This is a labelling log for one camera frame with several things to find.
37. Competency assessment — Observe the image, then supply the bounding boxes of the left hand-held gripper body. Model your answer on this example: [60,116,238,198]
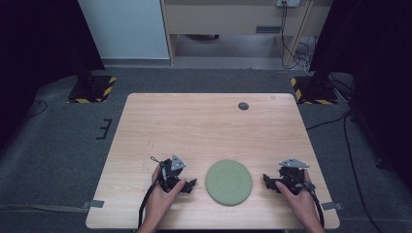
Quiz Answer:
[157,154,189,193]

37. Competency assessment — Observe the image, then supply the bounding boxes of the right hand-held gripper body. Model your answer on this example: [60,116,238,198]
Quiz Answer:
[275,157,315,196]

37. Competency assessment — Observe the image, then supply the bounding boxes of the green round plate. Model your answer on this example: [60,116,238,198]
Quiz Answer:
[204,159,254,207]

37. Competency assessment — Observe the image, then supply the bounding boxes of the person's left hand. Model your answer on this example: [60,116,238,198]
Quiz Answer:
[142,164,188,225]

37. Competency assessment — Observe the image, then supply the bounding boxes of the person's right hand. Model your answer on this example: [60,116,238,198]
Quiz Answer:
[275,169,321,225]

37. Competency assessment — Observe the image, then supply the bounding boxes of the black stand base striped edge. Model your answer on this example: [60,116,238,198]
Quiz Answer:
[67,75,118,105]
[290,76,339,106]

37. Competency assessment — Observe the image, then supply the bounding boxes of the grey floor strip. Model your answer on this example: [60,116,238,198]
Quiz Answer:
[0,203,89,215]

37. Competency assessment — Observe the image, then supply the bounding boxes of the black curtain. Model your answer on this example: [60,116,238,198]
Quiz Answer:
[309,0,412,193]
[0,0,106,151]

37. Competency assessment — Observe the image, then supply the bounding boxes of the grey label plate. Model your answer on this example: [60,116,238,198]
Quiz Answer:
[255,25,283,35]

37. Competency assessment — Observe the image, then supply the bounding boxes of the white panel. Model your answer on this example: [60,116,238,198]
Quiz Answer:
[77,0,171,60]

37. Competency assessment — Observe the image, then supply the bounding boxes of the grey power strip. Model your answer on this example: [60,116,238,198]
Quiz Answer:
[275,0,301,8]

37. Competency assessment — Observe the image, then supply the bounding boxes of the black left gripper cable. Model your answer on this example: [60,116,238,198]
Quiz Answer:
[137,181,160,230]

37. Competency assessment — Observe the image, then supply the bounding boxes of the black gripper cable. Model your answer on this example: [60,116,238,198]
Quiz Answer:
[303,183,326,228]
[137,181,160,230]

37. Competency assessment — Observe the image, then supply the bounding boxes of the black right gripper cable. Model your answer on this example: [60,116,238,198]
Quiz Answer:
[303,183,326,228]

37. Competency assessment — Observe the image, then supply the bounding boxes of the black hanging cables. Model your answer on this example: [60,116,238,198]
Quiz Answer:
[279,1,317,71]

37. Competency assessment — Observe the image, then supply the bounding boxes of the thin black floor cable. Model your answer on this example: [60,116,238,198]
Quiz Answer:
[24,99,49,118]

